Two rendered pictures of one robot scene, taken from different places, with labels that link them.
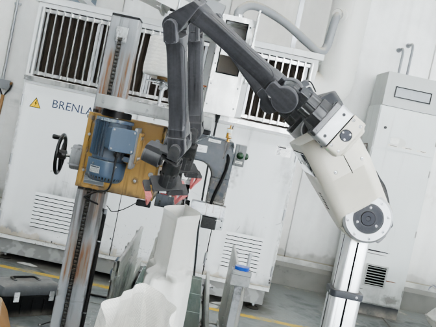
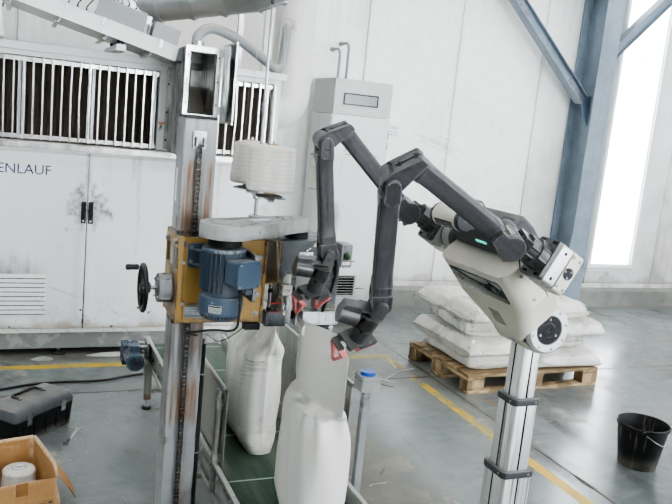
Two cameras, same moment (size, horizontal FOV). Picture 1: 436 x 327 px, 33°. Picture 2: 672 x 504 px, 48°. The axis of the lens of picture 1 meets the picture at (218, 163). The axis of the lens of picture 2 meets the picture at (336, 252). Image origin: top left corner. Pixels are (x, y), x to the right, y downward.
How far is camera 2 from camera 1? 119 cm
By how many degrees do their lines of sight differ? 23
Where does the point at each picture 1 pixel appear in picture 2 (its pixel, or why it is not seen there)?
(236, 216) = not seen: hidden behind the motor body
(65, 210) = (20, 288)
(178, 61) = (394, 220)
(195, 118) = (330, 239)
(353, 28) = (304, 38)
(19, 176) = not seen: outside the picture
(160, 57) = (273, 172)
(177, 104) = (387, 263)
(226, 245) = not seen: hidden behind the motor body
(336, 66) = (292, 82)
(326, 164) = (526, 293)
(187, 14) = (413, 174)
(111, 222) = (78, 291)
